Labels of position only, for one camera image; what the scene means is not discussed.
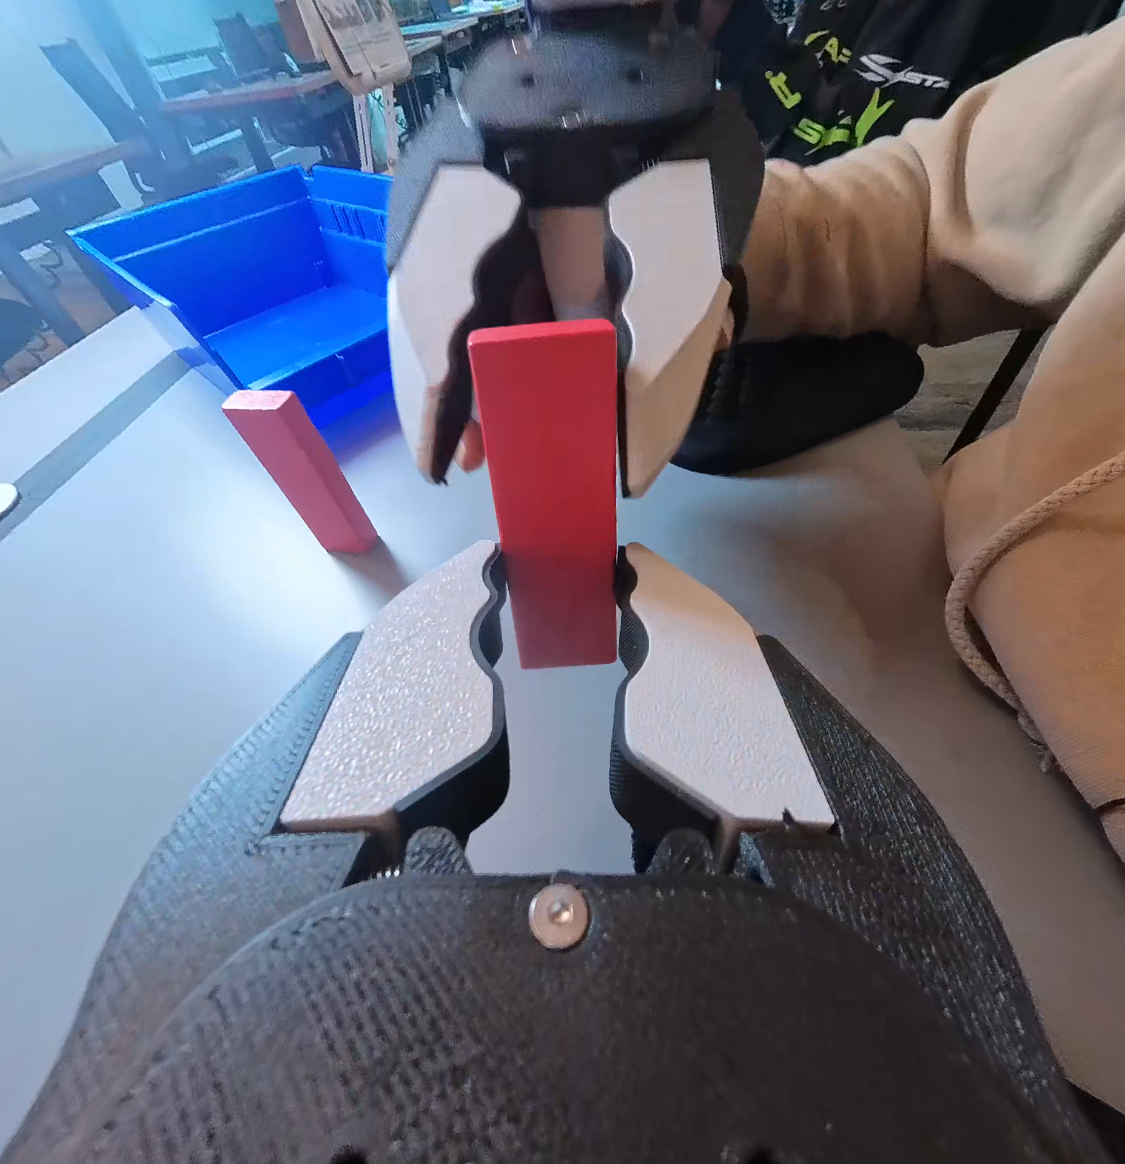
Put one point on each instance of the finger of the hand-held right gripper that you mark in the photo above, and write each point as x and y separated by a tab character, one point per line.
443	264
671	292

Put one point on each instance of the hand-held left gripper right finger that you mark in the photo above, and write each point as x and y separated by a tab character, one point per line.
716	710

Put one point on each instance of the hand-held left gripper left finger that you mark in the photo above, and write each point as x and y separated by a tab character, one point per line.
399	710

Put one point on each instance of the blue plastic bin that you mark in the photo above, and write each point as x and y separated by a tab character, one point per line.
252	264

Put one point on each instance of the red wooden plank block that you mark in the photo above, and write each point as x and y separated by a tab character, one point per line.
544	455
298	473

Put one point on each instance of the person's right forearm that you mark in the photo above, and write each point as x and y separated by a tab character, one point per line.
934	201

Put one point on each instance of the black mesh wrist rest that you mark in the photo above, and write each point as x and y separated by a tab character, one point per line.
799	401

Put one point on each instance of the wooden desk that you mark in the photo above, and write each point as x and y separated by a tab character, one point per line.
252	91
52	169

